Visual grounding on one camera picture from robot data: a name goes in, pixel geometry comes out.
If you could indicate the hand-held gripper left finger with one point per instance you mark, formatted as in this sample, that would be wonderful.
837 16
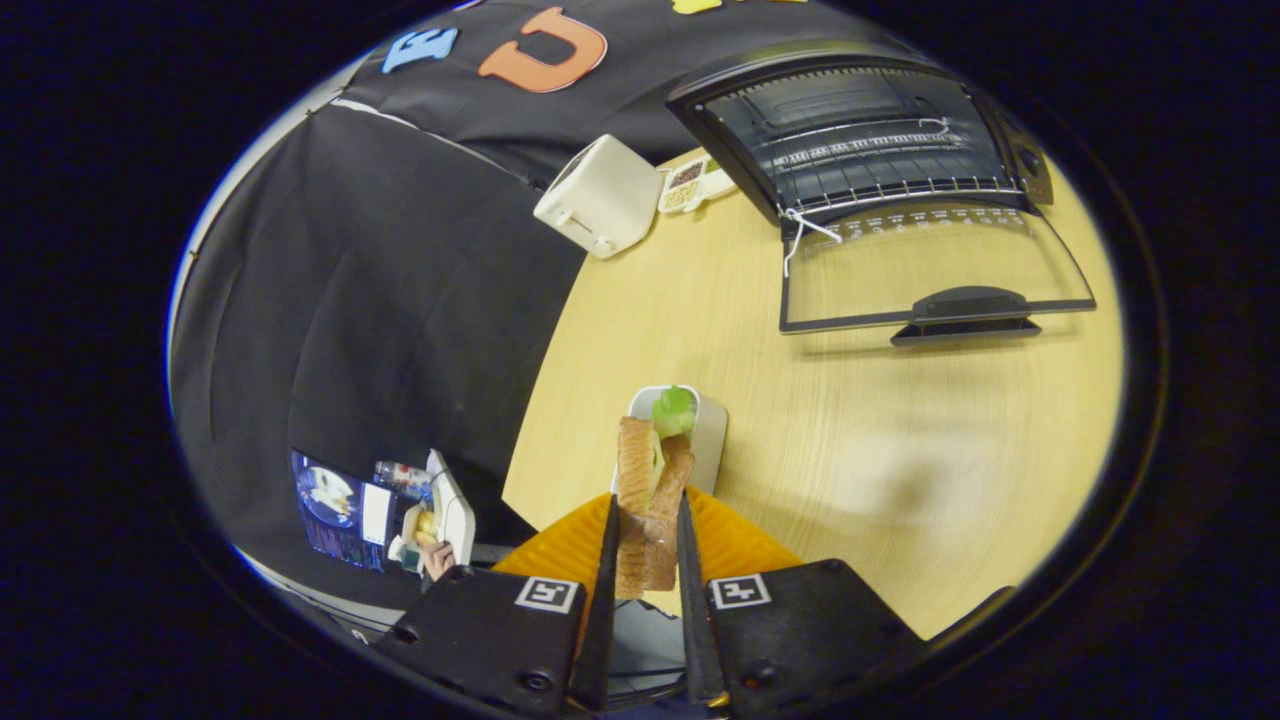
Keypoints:
600 620

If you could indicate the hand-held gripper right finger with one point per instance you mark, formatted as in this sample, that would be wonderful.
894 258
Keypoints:
692 620

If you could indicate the sliced bread sandwich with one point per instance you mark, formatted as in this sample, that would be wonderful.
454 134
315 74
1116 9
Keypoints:
640 500

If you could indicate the black toaster oven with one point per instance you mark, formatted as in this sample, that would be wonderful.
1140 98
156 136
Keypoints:
860 140

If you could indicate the white toaster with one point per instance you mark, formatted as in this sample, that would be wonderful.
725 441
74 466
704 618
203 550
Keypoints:
600 195

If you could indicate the white rectangular dish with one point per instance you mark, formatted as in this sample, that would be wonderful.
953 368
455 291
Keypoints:
708 440

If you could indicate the white plastic object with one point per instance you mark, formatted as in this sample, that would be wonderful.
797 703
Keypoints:
452 510

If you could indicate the green lettuce piece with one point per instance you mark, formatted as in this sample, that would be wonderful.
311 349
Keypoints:
674 410

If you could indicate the blue printed box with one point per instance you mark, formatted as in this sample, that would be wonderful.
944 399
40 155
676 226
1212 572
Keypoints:
335 510

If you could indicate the divided white snack tray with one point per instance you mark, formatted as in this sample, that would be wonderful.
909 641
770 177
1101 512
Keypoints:
690 185

